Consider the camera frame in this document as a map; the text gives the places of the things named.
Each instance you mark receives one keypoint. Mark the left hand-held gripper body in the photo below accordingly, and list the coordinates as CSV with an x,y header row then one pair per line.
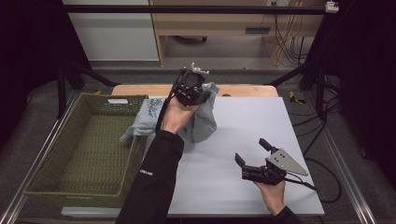
x,y
190,87

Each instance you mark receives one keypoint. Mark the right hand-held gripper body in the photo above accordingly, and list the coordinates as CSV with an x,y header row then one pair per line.
x,y
275,169

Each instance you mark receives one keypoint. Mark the light grey printed garment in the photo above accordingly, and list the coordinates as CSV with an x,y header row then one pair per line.
x,y
186,116

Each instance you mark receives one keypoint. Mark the green woven basket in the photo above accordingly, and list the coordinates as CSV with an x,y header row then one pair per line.
x,y
88,149

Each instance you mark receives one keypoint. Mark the person's right hand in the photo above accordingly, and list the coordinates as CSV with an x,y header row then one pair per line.
x,y
273,196

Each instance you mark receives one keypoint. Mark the person's left hand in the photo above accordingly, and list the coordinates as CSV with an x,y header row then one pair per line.
x,y
177,116

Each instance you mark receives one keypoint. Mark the white table mat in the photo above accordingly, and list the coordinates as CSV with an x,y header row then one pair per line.
x,y
249,155

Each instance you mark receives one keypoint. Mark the yellow black clamp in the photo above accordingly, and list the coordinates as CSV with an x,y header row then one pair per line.
x,y
295,97

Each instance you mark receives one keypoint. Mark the wooden desk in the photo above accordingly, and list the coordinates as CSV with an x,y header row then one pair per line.
x,y
218,28

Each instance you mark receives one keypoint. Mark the white label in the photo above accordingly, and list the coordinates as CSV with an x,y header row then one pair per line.
x,y
117,101

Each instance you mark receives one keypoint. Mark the white cabinet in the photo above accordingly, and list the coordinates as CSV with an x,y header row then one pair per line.
x,y
113,31

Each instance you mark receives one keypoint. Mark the white clip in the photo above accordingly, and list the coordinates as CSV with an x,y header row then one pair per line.
x,y
332,6

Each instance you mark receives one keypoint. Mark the black metal frame bar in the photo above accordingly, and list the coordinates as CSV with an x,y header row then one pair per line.
x,y
193,9

